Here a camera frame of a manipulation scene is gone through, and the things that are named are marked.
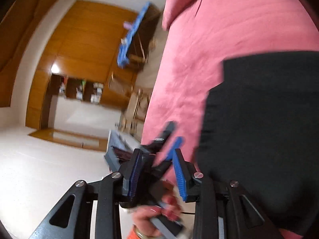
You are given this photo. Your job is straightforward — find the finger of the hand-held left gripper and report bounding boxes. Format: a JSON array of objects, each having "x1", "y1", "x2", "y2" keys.
[
  {"x1": 159, "y1": 136, "x2": 184, "y2": 166},
  {"x1": 156, "y1": 121, "x2": 178, "y2": 145}
]

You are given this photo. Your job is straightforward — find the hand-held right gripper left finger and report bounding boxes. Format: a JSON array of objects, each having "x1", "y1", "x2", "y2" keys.
[{"x1": 29, "y1": 148, "x2": 144, "y2": 239}]

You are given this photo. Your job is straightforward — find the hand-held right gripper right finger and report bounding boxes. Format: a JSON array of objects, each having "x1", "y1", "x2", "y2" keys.
[{"x1": 173, "y1": 148, "x2": 285, "y2": 239}]

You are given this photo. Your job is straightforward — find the black pants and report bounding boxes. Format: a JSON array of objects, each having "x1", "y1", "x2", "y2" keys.
[{"x1": 194, "y1": 51, "x2": 319, "y2": 237}]

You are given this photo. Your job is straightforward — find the person's left forearm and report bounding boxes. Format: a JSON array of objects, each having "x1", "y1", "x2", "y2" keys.
[{"x1": 126, "y1": 225, "x2": 151, "y2": 239}]

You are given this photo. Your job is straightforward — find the person's left hand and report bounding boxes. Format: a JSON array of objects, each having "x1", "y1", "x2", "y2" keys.
[{"x1": 132, "y1": 180, "x2": 185, "y2": 237}]

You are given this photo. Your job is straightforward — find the grey storage box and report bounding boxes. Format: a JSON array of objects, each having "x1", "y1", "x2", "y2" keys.
[{"x1": 104, "y1": 129, "x2": 140, "y2": 170}]

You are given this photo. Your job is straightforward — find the wardrobe shelf clutter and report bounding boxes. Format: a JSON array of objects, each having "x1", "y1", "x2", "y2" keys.
[{"x1": 51, "y1": 73, "x2": 104, "y2": 104}]

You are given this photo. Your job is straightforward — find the wooden folding table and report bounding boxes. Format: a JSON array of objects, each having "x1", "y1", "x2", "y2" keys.
[{"x1": 127, "y1": 5, "x2": 163, "y2": 66}]

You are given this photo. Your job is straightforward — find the blue patterned tablecloth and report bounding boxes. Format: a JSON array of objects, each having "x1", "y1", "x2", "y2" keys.
[{"x1": 117, "y1": 1, "x2": 151, "y2": 68}]

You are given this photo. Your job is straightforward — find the pink bed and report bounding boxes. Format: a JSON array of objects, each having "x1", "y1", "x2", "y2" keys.
[{"x1": 142, "y1": 0, "x2": 319, "y2": 239}]

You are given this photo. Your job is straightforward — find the long pink pillow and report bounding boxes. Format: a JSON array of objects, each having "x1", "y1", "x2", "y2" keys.
[{"x1": 161, "y1": 0, "x2": 207, "y2": 30}]

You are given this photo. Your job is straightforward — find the wooden wardrobe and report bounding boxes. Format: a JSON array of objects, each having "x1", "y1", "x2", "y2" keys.
[{"x1": 25, "y1": 0, "x2": 140, "y2": 152}]

